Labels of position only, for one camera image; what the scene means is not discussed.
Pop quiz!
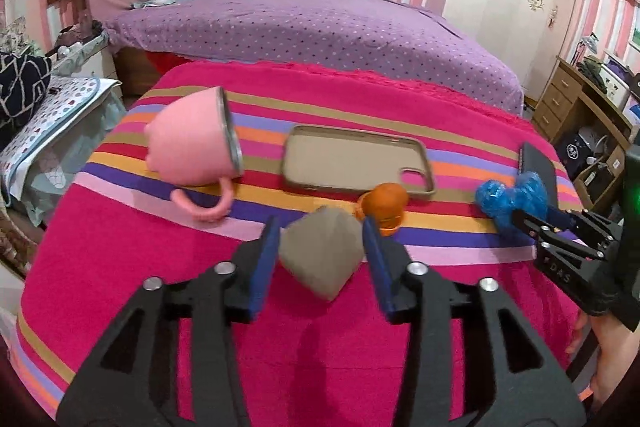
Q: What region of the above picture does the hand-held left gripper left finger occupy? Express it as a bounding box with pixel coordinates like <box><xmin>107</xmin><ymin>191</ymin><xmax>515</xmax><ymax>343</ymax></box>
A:
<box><xmin>56</xmin><ymin>214</ymin><xmax>282</xmax><ymax>427</ymax></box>

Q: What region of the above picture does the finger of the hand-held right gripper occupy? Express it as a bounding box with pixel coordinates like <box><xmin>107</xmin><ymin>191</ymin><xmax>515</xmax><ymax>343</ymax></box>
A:
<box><xmin>537</xmin><ymin>234</ymin><xmax>609</xmax><ymax>261</ymax></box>
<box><xmin>511</xmin><ymin>208</ymin><xmax>624</xmax><ymax>249</ymax></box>

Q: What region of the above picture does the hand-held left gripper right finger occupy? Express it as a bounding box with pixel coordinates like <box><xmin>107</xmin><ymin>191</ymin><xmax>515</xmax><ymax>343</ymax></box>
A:
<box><xmin>362</xmin><ymin>217</ymin><xmax>588</xmax><ymax>427</ymax></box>

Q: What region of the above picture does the grey-brown cube block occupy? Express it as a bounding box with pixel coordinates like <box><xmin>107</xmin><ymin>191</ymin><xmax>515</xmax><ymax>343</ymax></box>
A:
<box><xmin>278</xmin><ymin>205</ymin><xmax>365</xmax><ymax>302</ymax></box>

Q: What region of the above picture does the blue wrapper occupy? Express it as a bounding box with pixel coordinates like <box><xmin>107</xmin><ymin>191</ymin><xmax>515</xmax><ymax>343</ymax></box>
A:
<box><xmin>474</xmin><ymin>172</ymin><xmax>549</xmax><ymax>233</ymax></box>

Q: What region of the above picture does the person's right hand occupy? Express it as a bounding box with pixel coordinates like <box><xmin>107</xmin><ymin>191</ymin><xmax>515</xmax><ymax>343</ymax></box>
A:
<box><xmin>567</xmin><ymin>309</ymin><xmax>640</xmax><ymax>405</ymax></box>

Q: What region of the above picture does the orange toy figure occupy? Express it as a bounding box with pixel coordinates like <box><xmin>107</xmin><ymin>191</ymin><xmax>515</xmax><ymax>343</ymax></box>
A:
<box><xmin>356</xmin><ymin>183</ymin><xmax>408</xmax><ymax>235</ymax></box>

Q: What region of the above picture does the black phone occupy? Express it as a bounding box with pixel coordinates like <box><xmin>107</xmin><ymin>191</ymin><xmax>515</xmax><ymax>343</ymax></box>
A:
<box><xmin>519</xmin><ymin>142</ymin><xmax>558</xmax><ymax>210</ymax></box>

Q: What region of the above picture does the beige phone case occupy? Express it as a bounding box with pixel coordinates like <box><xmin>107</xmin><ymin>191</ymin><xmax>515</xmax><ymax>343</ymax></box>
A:
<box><xmin>280</xmin><ymin>124</ymin><xmax>437</xmax><ymax>196</ymax></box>

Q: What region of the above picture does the wooden desk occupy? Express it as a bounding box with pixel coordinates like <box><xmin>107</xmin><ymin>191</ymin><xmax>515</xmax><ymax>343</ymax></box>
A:
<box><xmin>532</xmin><ymin>56</ymin><xmax>640</xmax><ymax>212</ymax></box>

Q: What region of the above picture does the pink striped blanket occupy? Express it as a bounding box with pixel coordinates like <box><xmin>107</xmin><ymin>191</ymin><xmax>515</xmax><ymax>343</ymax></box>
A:
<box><xmin>15</xmin><ymin>59</ymin><xmax>581</xmax><ymax>427</ymax></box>

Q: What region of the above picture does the white storage box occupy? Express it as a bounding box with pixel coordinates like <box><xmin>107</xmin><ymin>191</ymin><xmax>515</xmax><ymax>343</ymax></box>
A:
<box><xmin>602</xmin><ymin>52</ymin><xmax>632</xmax><ymax>108</ymax></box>

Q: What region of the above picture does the pink cup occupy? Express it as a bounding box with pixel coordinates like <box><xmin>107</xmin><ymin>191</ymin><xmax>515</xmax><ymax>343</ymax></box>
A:
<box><xmin>145</xmin><ymin>86</ymin><xmax>246</xmax><ymax>224</ymax></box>

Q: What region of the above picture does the white wardrobe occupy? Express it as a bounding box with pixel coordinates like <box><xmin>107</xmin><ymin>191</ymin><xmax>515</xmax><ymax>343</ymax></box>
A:
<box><xmin>442</xmin><ymin>0</ymin><xmax>581</xmax><ymax>100</ymax></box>

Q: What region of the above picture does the red bed skirt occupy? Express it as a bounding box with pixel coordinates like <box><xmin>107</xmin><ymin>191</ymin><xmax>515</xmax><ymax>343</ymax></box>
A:
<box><xmin>145</xmin><ymin>49</ymin><xmax>201</xmax><ymax>80</ymax></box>

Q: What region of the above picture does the purple dotted bedspread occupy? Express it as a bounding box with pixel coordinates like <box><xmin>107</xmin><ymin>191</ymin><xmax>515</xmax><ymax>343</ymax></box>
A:
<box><xmin>102</xmin><ymin>0</ymin><xmax>525</xmax><ymax>115</ymax></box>

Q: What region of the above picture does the polka-dot bag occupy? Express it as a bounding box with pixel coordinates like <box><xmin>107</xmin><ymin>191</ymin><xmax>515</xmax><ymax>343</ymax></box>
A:
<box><xmin>0</xmin><ymin>74</ymin><xmax>126</xmax><ymax>228</ymax></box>

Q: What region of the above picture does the dark patterned cloth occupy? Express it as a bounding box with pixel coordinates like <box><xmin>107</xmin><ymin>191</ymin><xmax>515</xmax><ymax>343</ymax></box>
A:
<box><xmin>0</xmin><ymin>52</ymin><xmax>53</xmax><ymax>132</ymax></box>

